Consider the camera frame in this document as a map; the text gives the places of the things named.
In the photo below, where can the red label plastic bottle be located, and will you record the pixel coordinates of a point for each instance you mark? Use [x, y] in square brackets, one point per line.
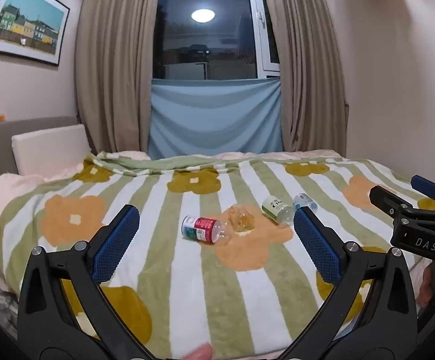
[202, 228]

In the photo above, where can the white pillow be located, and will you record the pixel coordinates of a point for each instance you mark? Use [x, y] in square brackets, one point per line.
[48, 148]

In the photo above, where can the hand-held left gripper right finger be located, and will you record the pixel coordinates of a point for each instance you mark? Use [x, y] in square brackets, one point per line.
[317, 243]

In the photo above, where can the green label plastic bottle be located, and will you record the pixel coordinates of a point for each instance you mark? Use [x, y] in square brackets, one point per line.
[275, 208]

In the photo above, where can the floral striped blanket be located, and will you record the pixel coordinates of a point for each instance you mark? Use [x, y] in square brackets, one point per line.
[187, 281]

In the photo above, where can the light blue cloth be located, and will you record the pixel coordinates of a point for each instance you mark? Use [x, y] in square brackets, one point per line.
[213, 120]

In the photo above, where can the blue label plastic bottle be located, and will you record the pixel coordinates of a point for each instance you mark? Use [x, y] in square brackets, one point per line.
[304, 200]

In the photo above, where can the person's left hand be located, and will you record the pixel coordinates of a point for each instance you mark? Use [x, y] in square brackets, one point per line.
[199, 353]

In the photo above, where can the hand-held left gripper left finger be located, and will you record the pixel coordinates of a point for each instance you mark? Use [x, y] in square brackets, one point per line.
[114, 245]

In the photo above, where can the framed houses picture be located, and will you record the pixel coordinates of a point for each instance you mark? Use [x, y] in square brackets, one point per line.
[26, 22]

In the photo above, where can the beige curtain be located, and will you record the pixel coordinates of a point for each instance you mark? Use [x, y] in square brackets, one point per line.
[114, 63]
[307, 63]

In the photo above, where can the grey patterned cloth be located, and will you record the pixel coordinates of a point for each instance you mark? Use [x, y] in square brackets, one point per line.
[6, 313]

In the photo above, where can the window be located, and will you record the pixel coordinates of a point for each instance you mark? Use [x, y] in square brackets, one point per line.
[206, 26]

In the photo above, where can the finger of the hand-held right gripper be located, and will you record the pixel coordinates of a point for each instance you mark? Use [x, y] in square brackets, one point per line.
[425, 186]
[386, 197]

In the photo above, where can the cream duvet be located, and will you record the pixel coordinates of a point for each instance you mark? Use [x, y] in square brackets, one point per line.
[3, 195]

